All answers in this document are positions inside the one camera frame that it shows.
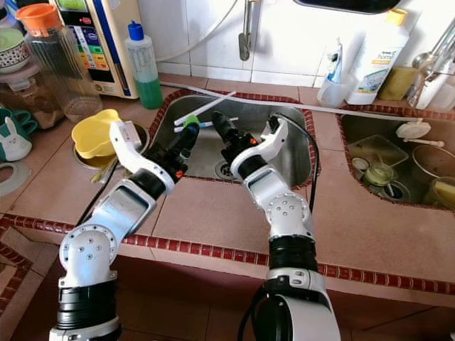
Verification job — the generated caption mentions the green white utensil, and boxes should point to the green white utensil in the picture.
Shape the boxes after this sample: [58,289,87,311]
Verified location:
[181,114,241,132]

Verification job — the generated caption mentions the yellow plastic bowl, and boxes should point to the yellow plastic bowl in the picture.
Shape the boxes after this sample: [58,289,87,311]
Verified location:
[71,108,122,160]

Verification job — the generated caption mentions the white plastic utensil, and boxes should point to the white plastic utensil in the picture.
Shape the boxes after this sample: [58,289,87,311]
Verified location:
[174,91,237,129]

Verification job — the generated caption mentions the stainless steel sink basin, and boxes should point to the stainless steel sink basin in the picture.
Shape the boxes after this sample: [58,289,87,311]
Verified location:
[338,112,455,212]
[153,92,319,187]

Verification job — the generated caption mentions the thin white pipe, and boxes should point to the thin white pipe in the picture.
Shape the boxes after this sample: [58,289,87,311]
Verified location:
[160,80,455,120]

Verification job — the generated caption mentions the green soap bottle blue cap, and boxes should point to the green soap bottle blue cap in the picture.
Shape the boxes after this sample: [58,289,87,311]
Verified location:
[125,21,164,109]

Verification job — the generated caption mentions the hanging metal sprayer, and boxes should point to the hanging metal sprayer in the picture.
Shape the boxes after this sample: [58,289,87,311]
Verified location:
[238,0,258,62]

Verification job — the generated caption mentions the clear plastic cup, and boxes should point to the clear plastic cup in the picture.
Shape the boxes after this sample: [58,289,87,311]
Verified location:
[317,71,360,109]

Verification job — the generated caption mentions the cream water purifier appliance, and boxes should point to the cream water purifier appliance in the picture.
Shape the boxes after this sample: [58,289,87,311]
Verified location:
[55,0,140,99]

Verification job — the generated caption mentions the blue white tube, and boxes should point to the blue white tube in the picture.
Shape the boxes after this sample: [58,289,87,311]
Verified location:
[326,39,345,85]

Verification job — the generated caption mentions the square glass container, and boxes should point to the square glass container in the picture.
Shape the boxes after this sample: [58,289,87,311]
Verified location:
[350,134,410,170]

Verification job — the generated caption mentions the small green cup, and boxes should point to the small green cup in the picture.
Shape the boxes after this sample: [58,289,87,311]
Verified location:
[363,162,397,189]

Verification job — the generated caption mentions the clear pitcher with orange lid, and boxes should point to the clear pitcher with orange lid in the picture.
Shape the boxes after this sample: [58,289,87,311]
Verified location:
[16,4,99,123]

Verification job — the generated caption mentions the white bunny figure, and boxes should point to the white bunny figure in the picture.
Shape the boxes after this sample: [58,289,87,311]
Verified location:
[2,117,41,163]

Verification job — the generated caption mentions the clear glass jar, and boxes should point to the clear glass jar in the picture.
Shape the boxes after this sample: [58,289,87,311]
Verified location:
[0,64,61,130]

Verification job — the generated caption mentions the white detergent bottle yellow cap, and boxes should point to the white detergent bottle yellow cap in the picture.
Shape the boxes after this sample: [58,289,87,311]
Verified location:
[345,8,410,106]

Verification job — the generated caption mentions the yellow sponge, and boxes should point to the yellow sponge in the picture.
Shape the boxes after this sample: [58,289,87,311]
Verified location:
[377,66,419,102]

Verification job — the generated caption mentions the round white lid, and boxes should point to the round white lid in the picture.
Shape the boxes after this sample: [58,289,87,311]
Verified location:
[395,118,445,148]

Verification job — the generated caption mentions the metal pot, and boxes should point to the metal pot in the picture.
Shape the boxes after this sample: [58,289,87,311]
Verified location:
[411,146,455,182]

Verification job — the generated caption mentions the patterned bowl with green lid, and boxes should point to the patterned bowl with green lid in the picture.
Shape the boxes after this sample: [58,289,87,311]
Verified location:
[0,28,29,70]

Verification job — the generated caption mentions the metal ladle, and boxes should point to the metal ladle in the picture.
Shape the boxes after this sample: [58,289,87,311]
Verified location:
[409,18,455,109]

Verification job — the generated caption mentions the yellowish glass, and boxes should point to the yellowish glass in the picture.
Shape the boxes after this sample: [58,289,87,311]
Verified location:
[429,178,455,210]

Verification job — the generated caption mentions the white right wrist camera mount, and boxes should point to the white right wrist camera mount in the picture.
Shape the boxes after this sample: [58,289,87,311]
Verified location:
[231,115,289,178]

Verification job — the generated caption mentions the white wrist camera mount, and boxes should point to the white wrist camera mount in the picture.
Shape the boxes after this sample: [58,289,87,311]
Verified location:
[231,115,289,178]
[110,119,177,194]

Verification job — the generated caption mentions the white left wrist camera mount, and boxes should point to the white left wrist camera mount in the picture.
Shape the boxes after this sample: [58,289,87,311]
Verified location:
[110,119,177,194]

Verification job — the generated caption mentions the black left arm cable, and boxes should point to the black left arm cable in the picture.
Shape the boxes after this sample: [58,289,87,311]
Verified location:
[89,160,120,228]

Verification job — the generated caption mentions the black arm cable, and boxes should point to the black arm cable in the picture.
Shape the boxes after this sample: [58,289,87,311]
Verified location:
[238,112,322,341]
[89,160,120,228]

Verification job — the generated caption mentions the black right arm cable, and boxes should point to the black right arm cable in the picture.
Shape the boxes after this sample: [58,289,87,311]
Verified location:
[238,112,322,341]

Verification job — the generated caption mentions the white flexible hose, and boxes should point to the white flexible hose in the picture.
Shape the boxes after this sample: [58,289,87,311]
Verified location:
[156,0,241,63]

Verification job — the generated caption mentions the white plastic ring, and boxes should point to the white plastic ring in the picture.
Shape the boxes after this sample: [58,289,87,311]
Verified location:
[0,162,33,198]

